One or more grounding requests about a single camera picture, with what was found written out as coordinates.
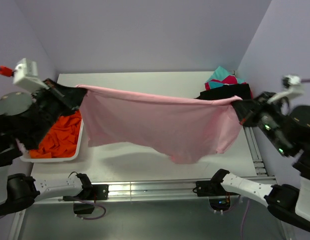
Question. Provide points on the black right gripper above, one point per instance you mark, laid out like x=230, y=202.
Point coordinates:
x=244, y=108

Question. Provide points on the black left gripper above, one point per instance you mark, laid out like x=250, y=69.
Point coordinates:
x=71, y=97

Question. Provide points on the pink t-shirt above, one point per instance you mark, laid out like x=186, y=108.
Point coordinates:
x=183, y=129

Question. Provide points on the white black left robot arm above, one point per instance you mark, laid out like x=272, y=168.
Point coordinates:
x=25, y=119

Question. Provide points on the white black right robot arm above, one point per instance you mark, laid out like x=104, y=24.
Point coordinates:
x=286, y=148

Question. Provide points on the black folded t-shirt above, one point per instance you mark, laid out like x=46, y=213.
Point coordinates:
x=226, y=91

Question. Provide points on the orange t-shirt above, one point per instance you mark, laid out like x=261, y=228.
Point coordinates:
x=61, y=140

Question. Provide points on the teal magenta t-shirt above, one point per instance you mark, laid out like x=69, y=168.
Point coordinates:
x=222, y=77

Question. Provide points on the white plastic basket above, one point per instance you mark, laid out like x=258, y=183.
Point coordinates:
x=26, y=157

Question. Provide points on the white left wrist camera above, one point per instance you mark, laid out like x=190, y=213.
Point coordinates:
x=26, y=75

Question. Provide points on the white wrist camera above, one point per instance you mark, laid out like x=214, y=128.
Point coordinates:
x=292, y=88
x=26, y=75

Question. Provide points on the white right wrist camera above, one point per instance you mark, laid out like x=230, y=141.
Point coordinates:
x=292, y=88

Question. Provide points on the aluminium right side rail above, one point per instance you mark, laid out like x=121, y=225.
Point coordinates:
x=255, y=153

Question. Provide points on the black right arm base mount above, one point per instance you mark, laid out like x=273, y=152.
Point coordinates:
x=219, y=199

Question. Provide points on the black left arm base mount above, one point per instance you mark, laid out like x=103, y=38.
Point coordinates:
x=99, y=192

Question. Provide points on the aluminium table edge rail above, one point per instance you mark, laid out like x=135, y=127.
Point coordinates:
x=150, y=190

